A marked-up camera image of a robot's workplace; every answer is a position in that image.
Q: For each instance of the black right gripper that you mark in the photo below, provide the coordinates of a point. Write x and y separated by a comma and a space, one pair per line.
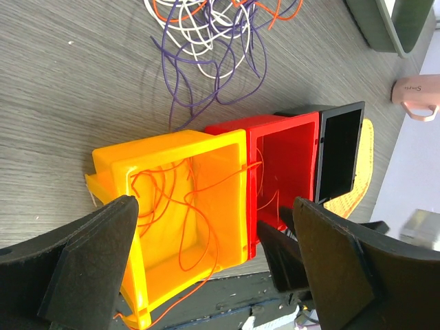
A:
284, 259

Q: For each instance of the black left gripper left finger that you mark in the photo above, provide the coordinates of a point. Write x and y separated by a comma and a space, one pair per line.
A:
70, 277

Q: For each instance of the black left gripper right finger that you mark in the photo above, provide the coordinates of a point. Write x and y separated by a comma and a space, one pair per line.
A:
362, 279

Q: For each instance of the woven orange basket tray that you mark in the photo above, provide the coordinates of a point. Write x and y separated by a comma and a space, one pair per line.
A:
344, 205

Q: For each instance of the red plastic bin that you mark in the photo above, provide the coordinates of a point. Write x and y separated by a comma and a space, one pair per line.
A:
281, 152

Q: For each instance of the yellow plastic bin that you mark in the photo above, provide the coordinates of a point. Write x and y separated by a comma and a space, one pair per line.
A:
191, 193

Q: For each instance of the black plastic bin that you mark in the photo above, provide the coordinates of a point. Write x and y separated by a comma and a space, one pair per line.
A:
338, 145

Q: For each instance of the pink mug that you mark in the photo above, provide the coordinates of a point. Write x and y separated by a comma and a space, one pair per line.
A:
418, 96

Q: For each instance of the dark green tray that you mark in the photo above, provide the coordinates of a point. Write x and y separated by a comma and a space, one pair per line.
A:
390, 26

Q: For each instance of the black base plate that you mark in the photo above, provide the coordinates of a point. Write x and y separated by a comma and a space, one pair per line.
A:
248, 301

